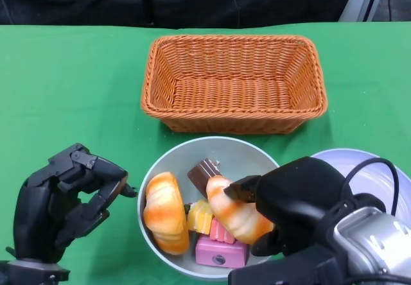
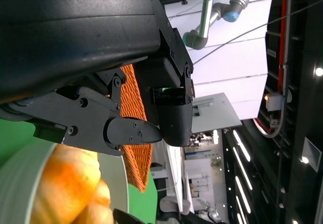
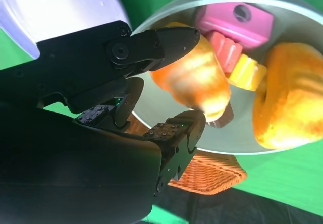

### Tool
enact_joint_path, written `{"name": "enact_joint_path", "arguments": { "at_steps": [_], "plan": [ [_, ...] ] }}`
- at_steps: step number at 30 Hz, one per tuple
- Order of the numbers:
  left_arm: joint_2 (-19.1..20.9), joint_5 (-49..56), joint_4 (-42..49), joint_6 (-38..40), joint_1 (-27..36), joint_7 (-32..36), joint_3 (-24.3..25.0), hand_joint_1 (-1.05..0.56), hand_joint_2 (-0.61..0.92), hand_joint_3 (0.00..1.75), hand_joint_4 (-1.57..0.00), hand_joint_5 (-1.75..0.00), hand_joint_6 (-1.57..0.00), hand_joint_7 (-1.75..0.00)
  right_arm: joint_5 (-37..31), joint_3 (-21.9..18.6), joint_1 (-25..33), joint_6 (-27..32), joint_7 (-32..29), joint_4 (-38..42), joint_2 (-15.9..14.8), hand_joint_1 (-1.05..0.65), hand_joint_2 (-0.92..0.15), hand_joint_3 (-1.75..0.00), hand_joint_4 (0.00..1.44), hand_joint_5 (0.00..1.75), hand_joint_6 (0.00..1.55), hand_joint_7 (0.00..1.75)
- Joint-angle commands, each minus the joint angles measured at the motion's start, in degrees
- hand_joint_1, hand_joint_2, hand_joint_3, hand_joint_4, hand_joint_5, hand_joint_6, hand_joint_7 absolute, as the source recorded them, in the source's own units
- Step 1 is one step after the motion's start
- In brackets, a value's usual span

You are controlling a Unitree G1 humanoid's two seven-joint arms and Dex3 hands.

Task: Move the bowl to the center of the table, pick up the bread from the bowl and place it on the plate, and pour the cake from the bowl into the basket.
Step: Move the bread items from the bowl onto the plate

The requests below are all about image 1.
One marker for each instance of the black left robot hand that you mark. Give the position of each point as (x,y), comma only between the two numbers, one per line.
(35,214)

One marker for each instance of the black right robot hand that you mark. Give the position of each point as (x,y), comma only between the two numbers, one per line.
(298,195)

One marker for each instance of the orange striped bread roll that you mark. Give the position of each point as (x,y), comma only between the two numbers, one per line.
(167,214)
(231,214)

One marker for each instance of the grey-green bowl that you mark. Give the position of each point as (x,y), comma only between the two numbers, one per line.
(231,153)

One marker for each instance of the brown chocolate cake bar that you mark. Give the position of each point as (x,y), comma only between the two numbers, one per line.
(200,174)

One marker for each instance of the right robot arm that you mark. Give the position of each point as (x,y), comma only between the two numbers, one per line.
(369,233)

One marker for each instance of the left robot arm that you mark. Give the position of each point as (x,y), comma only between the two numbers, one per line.
(29,272)

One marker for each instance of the lavender plate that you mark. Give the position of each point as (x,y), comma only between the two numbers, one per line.
(334,158)

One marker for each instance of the pink rectangular cake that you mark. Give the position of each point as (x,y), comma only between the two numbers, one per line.
(221,254)

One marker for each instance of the orange wicker basket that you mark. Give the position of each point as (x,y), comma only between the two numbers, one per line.
(231,95)

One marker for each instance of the green tablecloth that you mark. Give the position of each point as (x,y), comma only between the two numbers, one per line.
(64,73)

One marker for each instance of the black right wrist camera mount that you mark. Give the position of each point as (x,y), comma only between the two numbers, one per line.
(273,273)

